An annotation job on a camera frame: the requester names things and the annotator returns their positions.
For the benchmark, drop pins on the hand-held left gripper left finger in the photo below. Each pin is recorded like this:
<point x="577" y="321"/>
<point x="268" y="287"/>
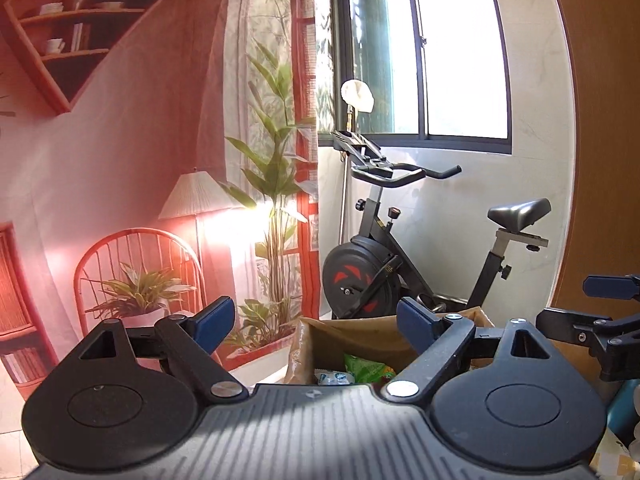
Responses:
<point x="215" y="322"/>

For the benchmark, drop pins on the bright green snack packet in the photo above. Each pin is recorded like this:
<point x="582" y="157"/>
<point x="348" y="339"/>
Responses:
<point x="367" y="367"/>

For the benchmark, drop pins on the teal cloth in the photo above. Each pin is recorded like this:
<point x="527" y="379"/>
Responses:
<point x="625" y="405"/>

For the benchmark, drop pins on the window with dark frame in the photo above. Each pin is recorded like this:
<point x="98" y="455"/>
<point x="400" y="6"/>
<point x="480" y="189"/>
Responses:
<point x="450" y="50"/>

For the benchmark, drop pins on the wooden door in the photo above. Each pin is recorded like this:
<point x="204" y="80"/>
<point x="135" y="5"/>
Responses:
<point x="600" y="135"/>

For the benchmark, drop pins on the printed wall cloth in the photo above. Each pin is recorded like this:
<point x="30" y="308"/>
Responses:
<point x="125" y="135"/>

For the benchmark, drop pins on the checkered flower tablecloth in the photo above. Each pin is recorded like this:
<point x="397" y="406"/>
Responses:
<point x="612" y="457"/>

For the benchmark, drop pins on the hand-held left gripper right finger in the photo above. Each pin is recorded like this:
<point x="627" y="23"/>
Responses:
<point x="417" y="320"/>

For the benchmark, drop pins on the white and blue snack packet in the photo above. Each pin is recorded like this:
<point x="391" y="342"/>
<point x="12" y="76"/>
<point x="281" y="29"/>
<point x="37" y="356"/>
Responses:
<point x="331" y="378"/>

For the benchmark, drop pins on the black exercise bike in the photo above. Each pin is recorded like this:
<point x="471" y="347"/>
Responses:
<point x="365" y="275"/>

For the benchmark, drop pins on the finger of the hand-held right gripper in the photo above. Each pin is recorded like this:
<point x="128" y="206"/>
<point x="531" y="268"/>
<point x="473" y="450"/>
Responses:
<point x="585" y="330"/>
<point x="607" y="286"/>

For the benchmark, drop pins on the white bag on pole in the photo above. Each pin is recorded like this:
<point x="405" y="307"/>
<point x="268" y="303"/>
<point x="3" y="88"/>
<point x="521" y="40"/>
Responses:
<point x="357" y="96"/>

